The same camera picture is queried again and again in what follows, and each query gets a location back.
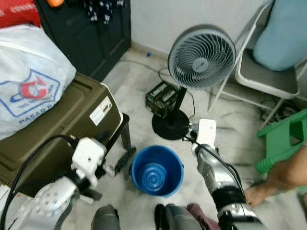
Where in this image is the black low table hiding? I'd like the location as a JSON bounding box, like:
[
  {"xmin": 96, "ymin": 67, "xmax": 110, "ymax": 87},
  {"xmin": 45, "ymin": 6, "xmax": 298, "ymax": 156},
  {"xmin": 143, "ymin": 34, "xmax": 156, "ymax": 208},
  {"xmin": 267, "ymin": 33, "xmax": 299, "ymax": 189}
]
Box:
[{"xmin": 103, "ymin": 113, "xmax": 132, "ymax": 150}]

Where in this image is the blue plastic bucket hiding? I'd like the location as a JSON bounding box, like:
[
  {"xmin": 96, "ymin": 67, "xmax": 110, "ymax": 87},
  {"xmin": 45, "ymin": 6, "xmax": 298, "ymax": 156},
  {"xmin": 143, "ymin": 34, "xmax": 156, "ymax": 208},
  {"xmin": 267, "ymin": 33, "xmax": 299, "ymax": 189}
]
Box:
[{"xmin": 130, "ymin": 145, "xmax": 184, "ymax": 198}]

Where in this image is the olive plastic storage box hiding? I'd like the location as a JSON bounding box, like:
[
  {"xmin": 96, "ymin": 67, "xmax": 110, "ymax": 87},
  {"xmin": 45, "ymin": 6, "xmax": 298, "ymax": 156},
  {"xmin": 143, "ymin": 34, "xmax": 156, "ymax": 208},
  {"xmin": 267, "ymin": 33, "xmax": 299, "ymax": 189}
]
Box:
[{"xmin": 0, "ymin": 72, "xmax": 124, "ymax": 197}]

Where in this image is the black green carton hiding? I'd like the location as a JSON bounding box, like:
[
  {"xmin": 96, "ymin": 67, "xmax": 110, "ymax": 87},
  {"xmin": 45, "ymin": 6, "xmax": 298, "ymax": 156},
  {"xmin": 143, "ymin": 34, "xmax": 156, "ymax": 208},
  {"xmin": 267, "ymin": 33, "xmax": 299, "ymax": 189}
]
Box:
[{"xmin": 145, "ymin": 80, "xmax": 180, "ymax": 118}]

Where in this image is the grey robot left leg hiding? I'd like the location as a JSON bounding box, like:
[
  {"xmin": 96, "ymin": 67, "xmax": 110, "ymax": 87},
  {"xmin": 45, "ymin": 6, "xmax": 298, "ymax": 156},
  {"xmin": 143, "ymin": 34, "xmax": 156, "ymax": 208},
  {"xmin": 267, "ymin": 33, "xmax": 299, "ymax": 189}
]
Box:
[{"xmin": 91, "ymin": 205, "xmax": 120, "ymax": 230}]

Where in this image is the grey robot leg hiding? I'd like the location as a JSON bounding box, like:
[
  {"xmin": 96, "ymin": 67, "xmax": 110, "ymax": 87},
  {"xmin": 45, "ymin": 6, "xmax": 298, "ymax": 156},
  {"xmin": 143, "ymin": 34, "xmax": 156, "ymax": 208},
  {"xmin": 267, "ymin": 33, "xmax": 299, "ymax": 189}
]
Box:
[
  {"xmin": 154, "ymin": 204, "xmax": 202, "ymax": 230},
  {"xmin": 91, "ymin": 205, "xmax": 120, "ymax": 230}
]

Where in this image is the grey floor fan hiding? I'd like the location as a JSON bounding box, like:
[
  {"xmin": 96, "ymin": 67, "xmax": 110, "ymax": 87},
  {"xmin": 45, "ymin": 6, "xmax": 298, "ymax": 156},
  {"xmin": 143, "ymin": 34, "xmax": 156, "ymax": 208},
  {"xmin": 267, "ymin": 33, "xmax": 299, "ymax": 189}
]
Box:
[{"xmin": 152, "ymin": 24, "xmax": 236, "ymax": 140}]

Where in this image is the grey robot right leg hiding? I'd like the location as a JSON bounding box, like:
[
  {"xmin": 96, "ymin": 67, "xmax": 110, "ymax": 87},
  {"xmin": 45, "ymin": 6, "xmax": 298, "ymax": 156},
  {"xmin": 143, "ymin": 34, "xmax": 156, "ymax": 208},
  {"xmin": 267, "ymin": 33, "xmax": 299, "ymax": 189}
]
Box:
[{"xmin": 154, "ymin": 204, "xmax": 202, "ymax": 230}]

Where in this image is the maroon cloth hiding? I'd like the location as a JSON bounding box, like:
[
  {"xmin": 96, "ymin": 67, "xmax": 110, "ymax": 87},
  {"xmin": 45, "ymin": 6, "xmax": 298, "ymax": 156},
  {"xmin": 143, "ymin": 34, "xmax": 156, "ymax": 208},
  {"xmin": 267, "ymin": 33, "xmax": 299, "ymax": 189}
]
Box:
[{"xmin": 187, "ymin": 204, "xmax": 219, "ymax": 230}]

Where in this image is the white metal folding chair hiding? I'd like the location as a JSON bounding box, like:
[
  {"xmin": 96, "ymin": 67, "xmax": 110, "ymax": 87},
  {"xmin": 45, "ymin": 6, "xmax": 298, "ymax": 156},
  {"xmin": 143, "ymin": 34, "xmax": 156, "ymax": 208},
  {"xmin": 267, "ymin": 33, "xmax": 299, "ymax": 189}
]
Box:
[{"xmin": 209, "ymin": 0, "xmax": 307, "ymax": 127}]

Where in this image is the green plastic stool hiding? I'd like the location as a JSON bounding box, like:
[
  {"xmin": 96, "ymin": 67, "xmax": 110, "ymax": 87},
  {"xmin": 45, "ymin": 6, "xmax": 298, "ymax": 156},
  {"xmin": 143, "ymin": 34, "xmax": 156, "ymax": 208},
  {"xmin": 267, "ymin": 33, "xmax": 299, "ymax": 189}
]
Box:
[{"xmin": 255, "ymin": 109, "xmax": 307, "ymax": 174}]

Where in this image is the white printed plastic bag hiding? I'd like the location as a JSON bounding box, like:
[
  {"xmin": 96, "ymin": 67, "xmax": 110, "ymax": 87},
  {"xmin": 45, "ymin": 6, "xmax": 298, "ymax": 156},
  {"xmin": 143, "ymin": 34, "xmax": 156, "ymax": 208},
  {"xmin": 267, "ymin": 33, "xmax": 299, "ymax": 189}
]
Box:
[{"xmin": 0, "ymin": 24, "xmax": 77, "ymax": 139}]

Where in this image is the black cabinet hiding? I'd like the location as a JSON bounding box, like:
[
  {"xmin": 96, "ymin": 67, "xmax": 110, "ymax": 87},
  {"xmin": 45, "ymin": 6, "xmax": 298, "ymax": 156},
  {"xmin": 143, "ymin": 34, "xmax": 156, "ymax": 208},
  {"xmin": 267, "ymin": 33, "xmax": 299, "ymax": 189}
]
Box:
[{"xmin": 36, "ymin": 0, "xmax": 131, "ymax": 82}]

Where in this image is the person's bare leg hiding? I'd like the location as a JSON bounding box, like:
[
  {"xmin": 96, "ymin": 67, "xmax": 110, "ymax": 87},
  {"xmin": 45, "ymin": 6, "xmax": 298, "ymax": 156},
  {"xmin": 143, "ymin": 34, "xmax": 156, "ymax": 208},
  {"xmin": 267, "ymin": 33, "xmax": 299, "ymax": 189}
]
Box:
[{"xmin": 244, "ymin": 146, "xmax": 307, "ymax": 207}]

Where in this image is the dark floral cloth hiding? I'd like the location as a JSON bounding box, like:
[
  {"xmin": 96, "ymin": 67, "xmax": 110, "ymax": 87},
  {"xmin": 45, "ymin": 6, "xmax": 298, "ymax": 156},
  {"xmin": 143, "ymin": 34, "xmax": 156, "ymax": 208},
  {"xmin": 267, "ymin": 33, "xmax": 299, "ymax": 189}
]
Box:
[{"xmin": 84, "ymin": 0, "xmax": 126, "ymax": 24}]

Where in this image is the light blue cushion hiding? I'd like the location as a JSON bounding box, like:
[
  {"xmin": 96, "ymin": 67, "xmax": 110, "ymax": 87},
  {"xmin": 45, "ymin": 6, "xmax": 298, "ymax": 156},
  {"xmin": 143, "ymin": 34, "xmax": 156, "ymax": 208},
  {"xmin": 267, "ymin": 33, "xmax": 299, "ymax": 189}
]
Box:
[{"xmin": 253, "ymin": 0, "xmax": 307, "ymax": 71}]

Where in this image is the red bag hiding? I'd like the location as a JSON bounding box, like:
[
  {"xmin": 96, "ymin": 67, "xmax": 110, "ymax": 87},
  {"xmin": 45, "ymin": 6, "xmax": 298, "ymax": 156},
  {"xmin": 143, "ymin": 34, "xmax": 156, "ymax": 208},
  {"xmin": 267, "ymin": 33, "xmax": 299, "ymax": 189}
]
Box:
[{"xmin": 0, "ymin": 0, "xmax": 41, "ymax": 28}]

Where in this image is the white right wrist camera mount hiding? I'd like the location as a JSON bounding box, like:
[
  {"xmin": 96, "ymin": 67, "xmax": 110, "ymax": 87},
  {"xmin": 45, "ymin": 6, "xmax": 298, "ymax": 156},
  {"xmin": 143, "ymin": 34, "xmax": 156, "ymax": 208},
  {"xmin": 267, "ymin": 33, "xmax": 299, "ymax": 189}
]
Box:
[{"xmin": 197, "ymin": 119, "xmax": 216, "ymax": 150}]

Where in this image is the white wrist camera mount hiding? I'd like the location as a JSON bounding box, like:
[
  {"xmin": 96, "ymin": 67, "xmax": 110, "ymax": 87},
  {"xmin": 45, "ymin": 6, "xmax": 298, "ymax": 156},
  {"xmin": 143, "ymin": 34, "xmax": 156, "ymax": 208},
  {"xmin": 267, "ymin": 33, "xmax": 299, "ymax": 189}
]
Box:
[
  {"xmin": 71, "ymin": 137, "xmax": 107, "ymax": 180},
  {"xmin": 197, "ymin": 119, "xmax": 216, "ymax": 150}
]

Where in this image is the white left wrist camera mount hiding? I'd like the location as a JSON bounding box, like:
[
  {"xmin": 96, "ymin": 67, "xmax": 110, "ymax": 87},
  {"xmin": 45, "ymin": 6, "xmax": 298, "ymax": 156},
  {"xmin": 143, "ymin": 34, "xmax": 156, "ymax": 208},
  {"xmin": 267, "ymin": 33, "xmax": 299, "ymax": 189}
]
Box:
[{"xmin": 71, "ymin": 137, "xmax": 107, "ymax": 180}]

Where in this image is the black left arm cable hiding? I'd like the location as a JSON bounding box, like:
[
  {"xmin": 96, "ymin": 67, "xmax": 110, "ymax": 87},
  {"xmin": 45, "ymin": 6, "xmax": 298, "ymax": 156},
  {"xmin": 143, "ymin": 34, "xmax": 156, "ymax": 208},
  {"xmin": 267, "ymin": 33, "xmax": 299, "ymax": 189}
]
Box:
[{"xmin": 0, "ymin": 134, "xmax": 77, "ymax": 230}]

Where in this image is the black floor cable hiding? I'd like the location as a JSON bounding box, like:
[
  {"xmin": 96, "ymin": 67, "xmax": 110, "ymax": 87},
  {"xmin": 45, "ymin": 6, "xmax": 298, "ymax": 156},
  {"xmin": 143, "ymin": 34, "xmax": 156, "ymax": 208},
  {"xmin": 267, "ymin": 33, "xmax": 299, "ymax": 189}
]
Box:
[{"xmin": 259, "ymin": 98, "xmax": 293, "ymax": 120}]

